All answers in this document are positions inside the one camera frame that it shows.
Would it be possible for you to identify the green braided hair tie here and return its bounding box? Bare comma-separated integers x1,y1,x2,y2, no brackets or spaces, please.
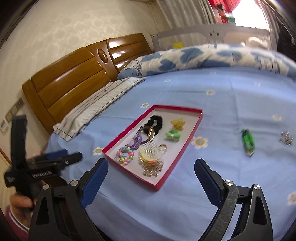
241,128,256,157

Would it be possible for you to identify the light green hair tie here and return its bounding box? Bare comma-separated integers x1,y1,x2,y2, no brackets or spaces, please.
164,129,182,142

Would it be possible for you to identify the silver chain necklace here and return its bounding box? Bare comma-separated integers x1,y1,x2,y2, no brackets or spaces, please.
278,131,294,147

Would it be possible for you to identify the colourful bead bracelet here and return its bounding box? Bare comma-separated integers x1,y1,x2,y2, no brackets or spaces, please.
114,145,135,165

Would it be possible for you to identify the person's left forearm sleeve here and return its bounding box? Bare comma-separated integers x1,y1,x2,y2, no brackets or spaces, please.
4,206,30,241

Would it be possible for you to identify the grey striped pillow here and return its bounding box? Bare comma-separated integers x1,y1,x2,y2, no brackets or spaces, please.
53,77,145,141

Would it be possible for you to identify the blue floral bed sheet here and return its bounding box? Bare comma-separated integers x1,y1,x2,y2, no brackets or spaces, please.
47,68,295,240

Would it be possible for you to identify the wooden headboard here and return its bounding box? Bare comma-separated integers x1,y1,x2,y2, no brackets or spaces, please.
22,33,152,134

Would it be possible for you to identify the blue white heart quilt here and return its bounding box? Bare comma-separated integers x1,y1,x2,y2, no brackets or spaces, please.
117,44,295,80

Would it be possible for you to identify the black velvet scrunchie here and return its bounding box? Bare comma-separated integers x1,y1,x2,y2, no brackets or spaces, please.
143,115,163,135

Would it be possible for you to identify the red jewelry tray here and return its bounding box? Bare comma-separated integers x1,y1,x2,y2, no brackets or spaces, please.
103,105,203,191

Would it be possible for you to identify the yellow claw hair clip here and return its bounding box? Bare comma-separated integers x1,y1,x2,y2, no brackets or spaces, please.
170,118,186,131

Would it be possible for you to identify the purple fabric hair tie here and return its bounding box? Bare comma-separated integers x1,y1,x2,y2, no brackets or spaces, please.
128,134,143,150

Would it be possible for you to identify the person's left hand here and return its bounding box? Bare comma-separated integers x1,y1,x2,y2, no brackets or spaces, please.
10,193,37,228

